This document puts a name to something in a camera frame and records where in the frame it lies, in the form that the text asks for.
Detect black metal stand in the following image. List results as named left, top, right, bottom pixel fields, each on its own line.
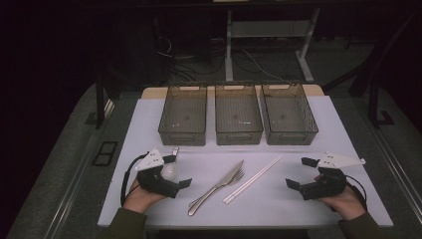
left=367, top=83, right=396, bottom=129

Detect white metal desk frame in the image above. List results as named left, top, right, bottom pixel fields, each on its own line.
left=224, top=8, right=321, bottom=84

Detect person's left hand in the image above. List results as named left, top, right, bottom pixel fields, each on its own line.
left=122, top=177, right=167, bottom=214

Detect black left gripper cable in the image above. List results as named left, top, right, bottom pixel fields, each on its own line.
left=119, top=151, right=149, bottom=207

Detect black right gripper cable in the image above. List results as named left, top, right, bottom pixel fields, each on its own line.
left=344, top=174, right=368, bottom=212

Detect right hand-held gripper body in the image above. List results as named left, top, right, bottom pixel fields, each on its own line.
left=298, top=151, right=366, bottom=201

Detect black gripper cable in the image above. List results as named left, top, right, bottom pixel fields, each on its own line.
left=344, top=174, right=368, bottom=212
left=119, top=151, right=149, bottom=207

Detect black floor cables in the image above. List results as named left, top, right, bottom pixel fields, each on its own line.
left=155, top=16, right=227, bottom=83

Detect white ceramic spoon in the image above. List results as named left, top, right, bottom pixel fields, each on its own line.
left=160, top=147, right=180, bottom=182

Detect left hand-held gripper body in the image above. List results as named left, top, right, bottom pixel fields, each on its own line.
left=134, top=147, right=182, bottom=199

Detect white floor cable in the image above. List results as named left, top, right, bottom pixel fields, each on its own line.
left=242, top=49, right=287, bottom=83

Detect silver metal knife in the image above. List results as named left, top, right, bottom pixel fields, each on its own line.
left=187, top=159, right=245, bottom=217

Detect white table cover sheet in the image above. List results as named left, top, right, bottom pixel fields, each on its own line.
left=98, top=95, right=394, bottom=228

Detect person's right hand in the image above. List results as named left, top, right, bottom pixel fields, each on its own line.
left=317, top=183, right=367, bottom=222

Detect transparent grey plastic bin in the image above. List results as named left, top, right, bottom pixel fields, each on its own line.
left=214, top=83, right=264, bottom=146
left=157, top=84, right=208, bottom=147
left=261, top=82, right=319, bottom=146

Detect silver metal fork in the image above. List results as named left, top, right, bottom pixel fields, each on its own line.
left=188, top=168, right=246, bottom=207

